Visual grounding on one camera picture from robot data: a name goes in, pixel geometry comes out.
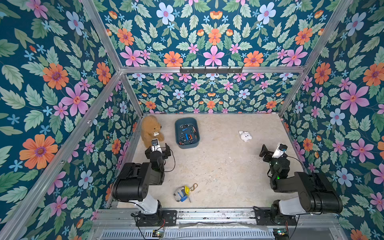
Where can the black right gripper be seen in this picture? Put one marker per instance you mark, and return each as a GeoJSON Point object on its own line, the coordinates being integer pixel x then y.
{"type": "Point", "coordinates": [267, 153]}

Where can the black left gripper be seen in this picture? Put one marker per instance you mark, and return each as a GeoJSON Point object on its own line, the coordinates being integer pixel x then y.
{"type": "Point", "coordinates": [163, 151]}

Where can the teal plastic storage box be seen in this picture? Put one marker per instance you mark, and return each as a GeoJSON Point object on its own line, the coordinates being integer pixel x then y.
{"type": "Point", "coordinates": [187, 133]}

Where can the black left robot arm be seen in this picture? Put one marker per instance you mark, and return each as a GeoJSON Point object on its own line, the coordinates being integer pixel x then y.
{"type": "Point", "coordinates": [133, 182]}

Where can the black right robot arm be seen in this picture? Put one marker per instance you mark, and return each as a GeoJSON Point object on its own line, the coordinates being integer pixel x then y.
{"type": "Point", "coordinates": [315, 193]}

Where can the brown teddy bear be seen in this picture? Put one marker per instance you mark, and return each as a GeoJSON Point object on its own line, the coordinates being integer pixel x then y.
{"type": "Point", "coordinates": [151, 129]}

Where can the white plush toy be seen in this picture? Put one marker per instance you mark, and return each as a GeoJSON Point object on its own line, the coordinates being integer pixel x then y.
{"type": "Point", "coordinates": [245, 136]}

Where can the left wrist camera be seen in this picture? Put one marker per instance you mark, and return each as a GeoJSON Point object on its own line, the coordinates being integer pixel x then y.
{"type": "Point", "coordinates": [156, 146]}

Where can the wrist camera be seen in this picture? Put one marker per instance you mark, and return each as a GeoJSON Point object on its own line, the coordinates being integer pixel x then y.
{"type": "Point", "coordinates": [156, 146]}
{"type": "Point", "coordinates": [280, 151]}

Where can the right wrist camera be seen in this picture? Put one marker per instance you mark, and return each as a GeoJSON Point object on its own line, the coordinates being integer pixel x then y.
{"type": "Point", "coordinates": [280, 151]}

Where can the keychain toy with yellow cap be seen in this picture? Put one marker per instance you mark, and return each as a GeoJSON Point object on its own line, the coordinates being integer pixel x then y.
{"type": "Point", "coordinates": [185, 193]}

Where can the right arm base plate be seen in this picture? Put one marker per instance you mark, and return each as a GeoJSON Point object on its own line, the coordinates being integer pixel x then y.
{"type": "Point", "coordinates": [268, 217]}

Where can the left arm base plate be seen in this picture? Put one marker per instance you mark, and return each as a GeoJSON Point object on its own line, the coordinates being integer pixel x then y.
{"type": "Point", "coordinates": [165, 218]}

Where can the black hook rail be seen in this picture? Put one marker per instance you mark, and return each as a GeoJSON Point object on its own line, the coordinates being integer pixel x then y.
{"type": "Point", "coordinates": [210, 70]}

